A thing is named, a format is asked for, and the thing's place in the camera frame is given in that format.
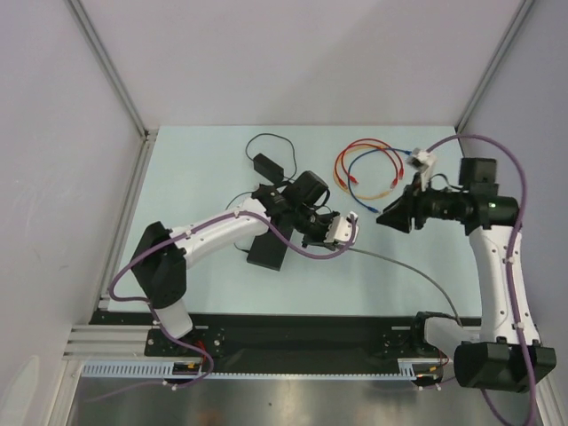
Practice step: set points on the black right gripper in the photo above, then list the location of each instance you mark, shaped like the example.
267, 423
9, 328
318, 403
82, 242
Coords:
411, 209

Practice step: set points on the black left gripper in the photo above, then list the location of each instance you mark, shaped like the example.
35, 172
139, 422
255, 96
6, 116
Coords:
319, 240

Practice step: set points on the black network switch box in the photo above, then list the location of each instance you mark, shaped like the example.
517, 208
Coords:
267, 251

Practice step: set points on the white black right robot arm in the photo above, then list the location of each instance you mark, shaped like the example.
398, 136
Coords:
507, 353

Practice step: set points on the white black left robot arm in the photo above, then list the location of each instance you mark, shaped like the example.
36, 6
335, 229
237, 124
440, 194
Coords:
164, 255

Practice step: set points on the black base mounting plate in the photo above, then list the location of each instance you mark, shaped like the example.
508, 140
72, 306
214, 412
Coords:
319, 362

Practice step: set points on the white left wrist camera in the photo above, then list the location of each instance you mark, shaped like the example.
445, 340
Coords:
343, 230

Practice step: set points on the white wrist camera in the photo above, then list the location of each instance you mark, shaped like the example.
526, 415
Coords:
424, 162
343, 230

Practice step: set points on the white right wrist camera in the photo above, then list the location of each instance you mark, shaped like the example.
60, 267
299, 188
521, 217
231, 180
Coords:
424, 162

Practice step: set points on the white slotted cable duct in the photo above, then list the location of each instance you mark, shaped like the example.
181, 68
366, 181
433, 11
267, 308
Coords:
170, 370

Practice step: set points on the aluminium front frame rail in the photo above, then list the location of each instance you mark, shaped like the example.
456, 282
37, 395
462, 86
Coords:
106, 341

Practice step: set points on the right aluminium frame post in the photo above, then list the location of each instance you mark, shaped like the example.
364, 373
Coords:
506, 43

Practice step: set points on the aluminium frame post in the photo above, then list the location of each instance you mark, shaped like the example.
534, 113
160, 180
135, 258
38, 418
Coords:
100, 53
506, 43

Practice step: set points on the left aluminium frame post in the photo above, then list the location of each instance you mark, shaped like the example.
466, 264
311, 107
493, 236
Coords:
100, 53

